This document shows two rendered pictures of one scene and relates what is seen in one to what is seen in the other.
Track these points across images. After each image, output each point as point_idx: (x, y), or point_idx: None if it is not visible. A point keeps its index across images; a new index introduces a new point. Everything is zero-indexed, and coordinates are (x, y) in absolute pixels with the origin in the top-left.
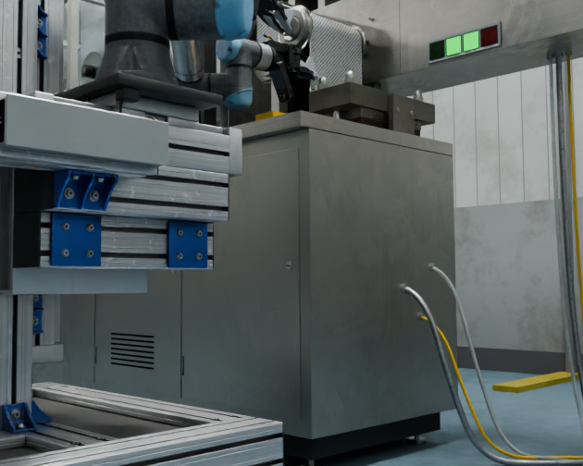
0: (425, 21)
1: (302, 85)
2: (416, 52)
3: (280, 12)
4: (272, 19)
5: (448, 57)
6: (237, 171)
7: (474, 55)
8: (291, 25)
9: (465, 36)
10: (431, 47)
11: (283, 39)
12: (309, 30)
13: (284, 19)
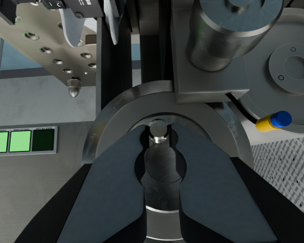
0: (60, 180)
1: (165, 24)
2: (75, 143)
3: (49, 219)
4: (179, 186)
5: (28, 128)
6: None
7: None
8: (161, 171)
9: (2, 148)
10: (49, 144)
11: (207, 128)
12: (93, 141)
13: (85, 168)
